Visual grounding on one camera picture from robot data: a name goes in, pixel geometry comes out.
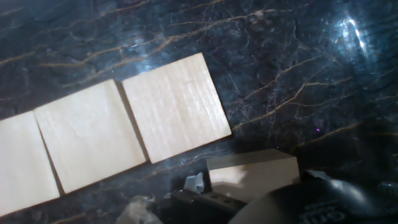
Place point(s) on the large wooden cube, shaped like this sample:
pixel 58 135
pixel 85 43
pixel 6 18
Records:
pixel 25 161
pixel 88 137
pixel 253 175
pixel 175 107

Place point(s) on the black marble pattern mat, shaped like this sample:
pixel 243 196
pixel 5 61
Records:
pixel 311 77

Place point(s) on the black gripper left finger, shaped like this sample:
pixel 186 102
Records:
pixel 205 207

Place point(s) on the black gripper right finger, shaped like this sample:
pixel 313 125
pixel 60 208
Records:
pixel 315 175

